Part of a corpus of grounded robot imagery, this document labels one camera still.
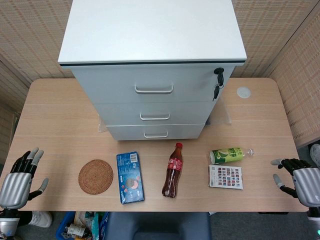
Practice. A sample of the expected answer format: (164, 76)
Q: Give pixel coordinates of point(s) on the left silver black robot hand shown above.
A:
(16, 186)

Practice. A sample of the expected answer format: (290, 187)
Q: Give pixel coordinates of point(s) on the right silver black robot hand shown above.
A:
(308, 182)

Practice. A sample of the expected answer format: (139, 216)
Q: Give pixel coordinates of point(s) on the green label drink bottle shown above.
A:
(227, 155)

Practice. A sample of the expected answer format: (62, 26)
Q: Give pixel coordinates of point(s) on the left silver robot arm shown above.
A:
(8, 223)

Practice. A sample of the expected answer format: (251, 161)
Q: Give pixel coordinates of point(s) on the medium white cabinet drawer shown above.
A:
(120, 113)

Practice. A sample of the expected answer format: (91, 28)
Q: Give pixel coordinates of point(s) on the large white cabinet drawer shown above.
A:
(112, 82)

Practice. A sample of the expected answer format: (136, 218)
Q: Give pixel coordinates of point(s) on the white drawer cabinet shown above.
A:
(152, 32)

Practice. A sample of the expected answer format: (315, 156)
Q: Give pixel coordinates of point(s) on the white shoe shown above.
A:
(41, 219)
(315, 153)

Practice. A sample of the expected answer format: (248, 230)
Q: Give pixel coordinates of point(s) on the blue plastic bin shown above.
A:
(61, 227)

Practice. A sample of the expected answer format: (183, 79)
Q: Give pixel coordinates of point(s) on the white packet in bin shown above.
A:
(74, 229)

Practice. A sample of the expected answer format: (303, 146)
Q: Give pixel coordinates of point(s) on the round woven rattan coaster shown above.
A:
(96, 176)

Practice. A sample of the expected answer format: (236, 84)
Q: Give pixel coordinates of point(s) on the colourful patterned card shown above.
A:
(225, 177)

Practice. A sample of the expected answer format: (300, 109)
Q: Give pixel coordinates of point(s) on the teal package in bin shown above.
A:
(94, 225)

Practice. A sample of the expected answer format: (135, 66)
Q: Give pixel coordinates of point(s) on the blue Oreo cookie package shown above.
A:
(130, 177)

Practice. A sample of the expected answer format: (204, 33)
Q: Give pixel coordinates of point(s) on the black hanging key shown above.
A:
(216, 91)

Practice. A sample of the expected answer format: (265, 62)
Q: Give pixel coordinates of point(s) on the cola bottle with red label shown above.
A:
(172, 175)

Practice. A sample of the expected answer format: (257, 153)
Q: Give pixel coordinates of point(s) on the black key in lock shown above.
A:
(220, 75)

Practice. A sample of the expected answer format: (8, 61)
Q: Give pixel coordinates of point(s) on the dark blue chair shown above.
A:
(160, 226)

